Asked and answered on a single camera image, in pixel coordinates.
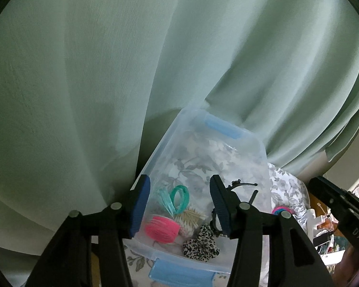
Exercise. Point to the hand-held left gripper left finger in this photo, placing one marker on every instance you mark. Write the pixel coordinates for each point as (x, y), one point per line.
(140, 207)

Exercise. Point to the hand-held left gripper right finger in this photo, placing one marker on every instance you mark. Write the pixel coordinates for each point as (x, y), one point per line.
(219, 207)

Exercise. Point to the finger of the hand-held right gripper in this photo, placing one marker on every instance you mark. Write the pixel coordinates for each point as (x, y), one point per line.
(332, 195)

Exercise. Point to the pale teal hair clip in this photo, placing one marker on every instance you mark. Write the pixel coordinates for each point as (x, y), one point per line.
(166, 203)

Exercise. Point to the wooden bristle brush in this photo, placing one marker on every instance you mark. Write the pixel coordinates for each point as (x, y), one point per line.
(191, 218)

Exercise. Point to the pink hair roller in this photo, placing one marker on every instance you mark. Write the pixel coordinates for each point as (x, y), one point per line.
(161, 230)

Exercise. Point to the white plastic organizer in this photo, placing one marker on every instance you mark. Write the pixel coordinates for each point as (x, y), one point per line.
(317, 230)

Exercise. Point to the leopard print scrunchie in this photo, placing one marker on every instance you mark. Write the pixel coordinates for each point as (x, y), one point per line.
(202, 245)

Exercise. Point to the grey floral tablecloth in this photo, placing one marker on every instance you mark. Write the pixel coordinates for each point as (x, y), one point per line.
(284, 182)

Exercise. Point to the pale green curtain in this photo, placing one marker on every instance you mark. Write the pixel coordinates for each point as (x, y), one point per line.
(107, 65)

